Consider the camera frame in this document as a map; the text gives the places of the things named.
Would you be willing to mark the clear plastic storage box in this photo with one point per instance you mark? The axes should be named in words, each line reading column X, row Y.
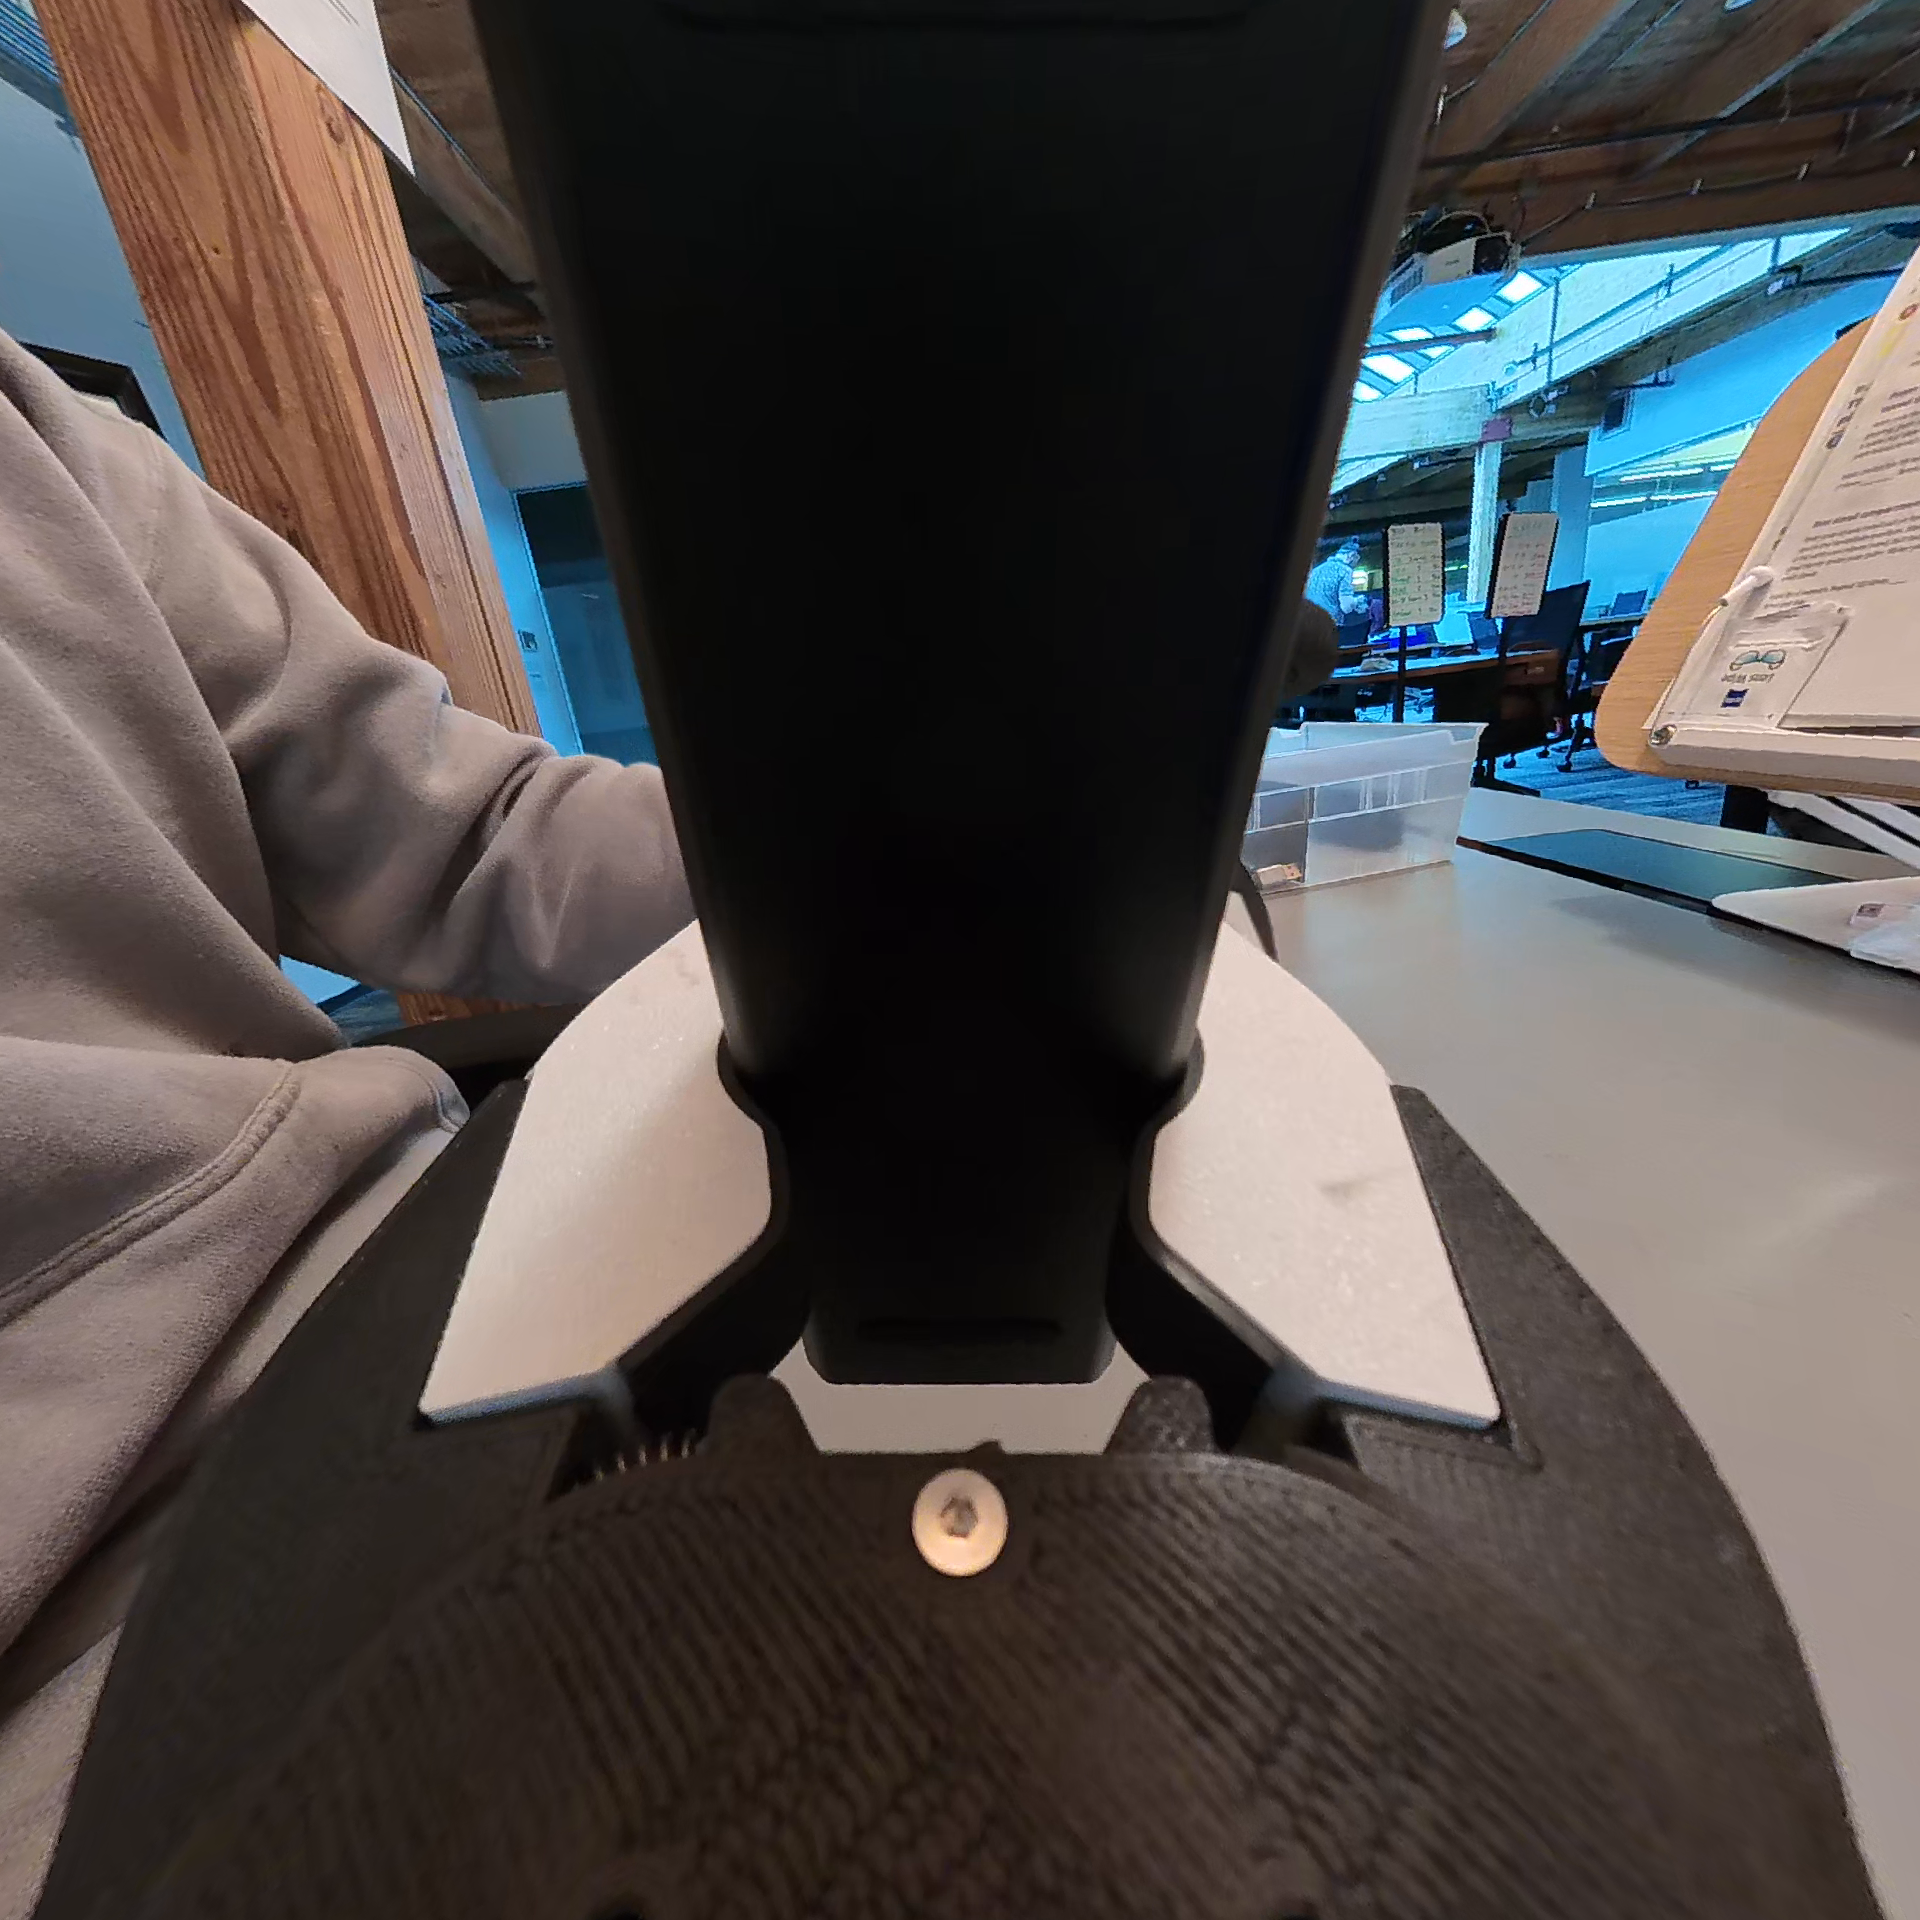
column 1357, row 803

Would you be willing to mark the black desk mat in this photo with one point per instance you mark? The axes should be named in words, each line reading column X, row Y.
column 1634, row 866

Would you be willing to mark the person's grey hoodie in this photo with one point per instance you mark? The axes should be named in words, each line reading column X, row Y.
column 165, row 1275

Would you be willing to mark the wooden pillar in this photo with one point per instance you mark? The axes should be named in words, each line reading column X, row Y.
column 283, row 346

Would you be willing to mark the black office chair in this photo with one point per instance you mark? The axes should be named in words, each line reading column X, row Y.
column 1538, row 675

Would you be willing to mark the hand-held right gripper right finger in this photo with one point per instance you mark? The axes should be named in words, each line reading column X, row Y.
column 1320, row 1201

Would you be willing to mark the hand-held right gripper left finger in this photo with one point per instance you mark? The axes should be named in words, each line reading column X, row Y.
column 599, row 1201

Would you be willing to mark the wooden document stand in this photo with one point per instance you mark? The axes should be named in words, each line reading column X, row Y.
column 1664, row 690

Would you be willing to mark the ceiling projector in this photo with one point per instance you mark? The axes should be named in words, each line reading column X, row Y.
column 1452, row 247

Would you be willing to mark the person's left forearm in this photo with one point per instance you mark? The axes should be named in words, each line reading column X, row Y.
column 299, row 721

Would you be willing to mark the printed paper sheets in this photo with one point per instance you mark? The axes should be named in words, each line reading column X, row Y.
column 1844, row 539

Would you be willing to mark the white stand base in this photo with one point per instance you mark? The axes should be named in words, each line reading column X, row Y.
column 1823, row 912

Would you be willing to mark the white paper sheet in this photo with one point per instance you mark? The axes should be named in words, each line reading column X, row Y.
column 339, row 66

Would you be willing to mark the standing whiteboard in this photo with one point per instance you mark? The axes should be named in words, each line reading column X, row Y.
column 1412, row 571
column 1524, row 565

